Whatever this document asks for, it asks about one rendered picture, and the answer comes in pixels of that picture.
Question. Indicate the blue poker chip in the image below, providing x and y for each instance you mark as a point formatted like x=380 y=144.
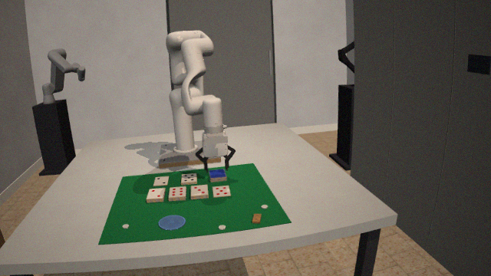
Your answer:
x=172 y=222

